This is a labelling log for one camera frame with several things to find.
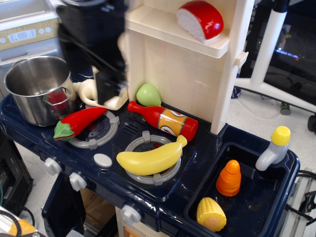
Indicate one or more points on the grey yellow toy faucet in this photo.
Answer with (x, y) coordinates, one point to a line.
(276, 150)

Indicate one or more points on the orange toy carrot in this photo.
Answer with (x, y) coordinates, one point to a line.
(229, 180)

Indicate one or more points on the right grey stove burner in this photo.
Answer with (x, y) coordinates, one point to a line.
(149, 142)

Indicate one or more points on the grey stove burner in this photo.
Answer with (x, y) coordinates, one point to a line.
(98, 132)
(149, 142)

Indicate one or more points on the left grey stove burner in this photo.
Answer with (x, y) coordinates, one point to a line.
(98, 132)

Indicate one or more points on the red toy ketchup bottle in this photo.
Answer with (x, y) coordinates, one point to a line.
(166, 120)

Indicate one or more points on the stainless steel pot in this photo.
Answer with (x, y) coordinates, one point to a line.
(42, 89)

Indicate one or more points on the yellow sponge piece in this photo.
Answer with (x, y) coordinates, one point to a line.
(26, 228)

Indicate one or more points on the grey appliance with panel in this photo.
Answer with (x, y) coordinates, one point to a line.
(27, 28)

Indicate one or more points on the cream toy milk jug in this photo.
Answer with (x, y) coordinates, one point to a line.
(87, 92)

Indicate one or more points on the middle grey stove knob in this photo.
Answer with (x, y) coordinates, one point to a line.
(77, 182)

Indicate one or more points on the white stand frame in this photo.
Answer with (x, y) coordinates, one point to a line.
(256, 82)

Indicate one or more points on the right grey stove knob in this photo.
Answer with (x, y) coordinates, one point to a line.
(130, 215)

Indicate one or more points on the black computer case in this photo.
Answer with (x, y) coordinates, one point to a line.
(15, 180)

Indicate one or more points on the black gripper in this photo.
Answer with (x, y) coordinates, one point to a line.
(88, 33)

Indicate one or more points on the grey oval stove button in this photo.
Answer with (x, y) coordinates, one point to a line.
(102, 160)

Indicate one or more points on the navy toy kitchen counter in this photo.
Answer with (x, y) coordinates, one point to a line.
(172, 207)

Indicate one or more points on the green toy pear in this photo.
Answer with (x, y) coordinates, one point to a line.
(148, 95)

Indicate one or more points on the yellow toy corn cob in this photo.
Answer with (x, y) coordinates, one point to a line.
(211, 215)

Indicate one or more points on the yellow toy banana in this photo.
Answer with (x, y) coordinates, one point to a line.
(153, 161)

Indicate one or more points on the cream toy kitchen shelf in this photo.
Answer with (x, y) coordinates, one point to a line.
(193, 77)

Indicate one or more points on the red toy cheese wedge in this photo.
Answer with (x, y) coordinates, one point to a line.
(201, 20)

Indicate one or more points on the grey stove knob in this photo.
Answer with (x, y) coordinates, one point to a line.
(77, 182)
(52, 166)
(130, 215)

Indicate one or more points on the red toy chili pepper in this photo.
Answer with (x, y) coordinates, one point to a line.
(73, 124)

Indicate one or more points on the left grey stove knob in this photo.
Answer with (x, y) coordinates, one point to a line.
(52, 166)

